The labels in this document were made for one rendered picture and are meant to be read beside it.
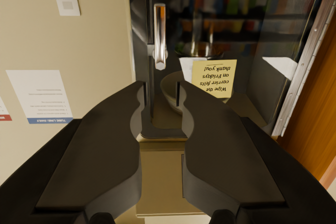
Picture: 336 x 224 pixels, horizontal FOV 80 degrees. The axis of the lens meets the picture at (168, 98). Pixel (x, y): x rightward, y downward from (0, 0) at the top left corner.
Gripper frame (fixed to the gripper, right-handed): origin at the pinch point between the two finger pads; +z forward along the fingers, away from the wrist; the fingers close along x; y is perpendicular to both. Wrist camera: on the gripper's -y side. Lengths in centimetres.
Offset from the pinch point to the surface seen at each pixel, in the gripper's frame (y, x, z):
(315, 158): 26.5, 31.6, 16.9
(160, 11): -1.6, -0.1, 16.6
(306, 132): 23.6, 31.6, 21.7
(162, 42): 2.4, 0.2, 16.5
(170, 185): 31.7, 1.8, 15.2
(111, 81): 34, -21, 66
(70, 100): 43, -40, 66
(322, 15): -0.4, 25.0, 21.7
